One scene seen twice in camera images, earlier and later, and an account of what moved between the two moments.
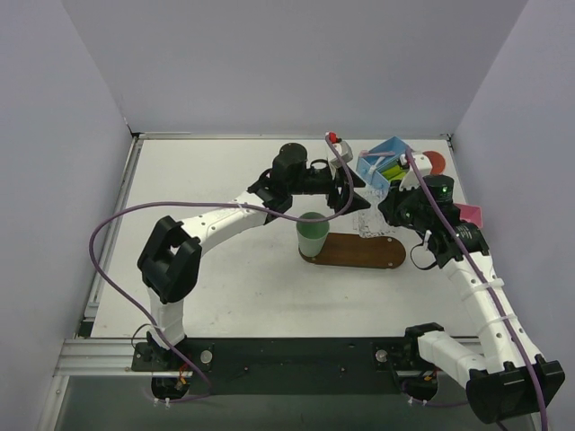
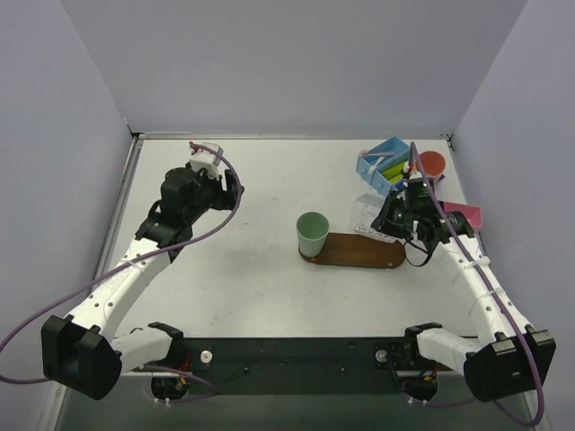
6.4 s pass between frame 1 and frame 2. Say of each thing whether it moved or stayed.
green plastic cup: stayed
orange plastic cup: stayed
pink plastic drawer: stayed
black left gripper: moved
